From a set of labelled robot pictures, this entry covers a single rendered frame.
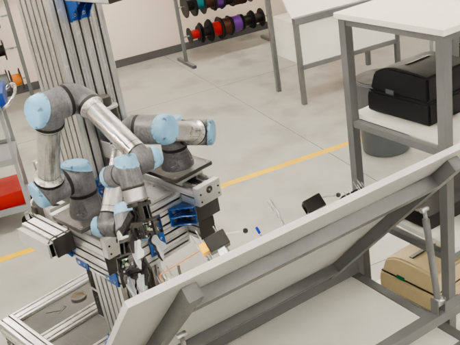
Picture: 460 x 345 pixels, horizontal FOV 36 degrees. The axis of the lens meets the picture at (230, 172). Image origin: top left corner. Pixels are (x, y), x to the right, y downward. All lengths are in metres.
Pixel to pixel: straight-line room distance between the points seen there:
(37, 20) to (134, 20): 6.54
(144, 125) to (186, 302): 1.18
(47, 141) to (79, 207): 0.40
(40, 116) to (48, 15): 0.55
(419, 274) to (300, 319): 0.51
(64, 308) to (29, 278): 0.87
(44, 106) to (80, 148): 0.63
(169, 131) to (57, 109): 0.44
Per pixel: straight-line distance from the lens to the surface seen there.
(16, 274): 5.10
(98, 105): 2.52
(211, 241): 1.76
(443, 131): 2.34
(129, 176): 2.21
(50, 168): 2.70
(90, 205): 2.89
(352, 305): 2.75
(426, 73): 2.49
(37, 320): 4.16
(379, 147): 5.71
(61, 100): 2.52
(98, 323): 3.96
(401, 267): 2.92
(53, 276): 4.93
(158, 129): 2.63
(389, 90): 2.58
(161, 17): 9.60
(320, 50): 7.01
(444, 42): 2.24
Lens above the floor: 2.44
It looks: 25 degrees down
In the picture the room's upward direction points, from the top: 9 degrees counter-clockwise
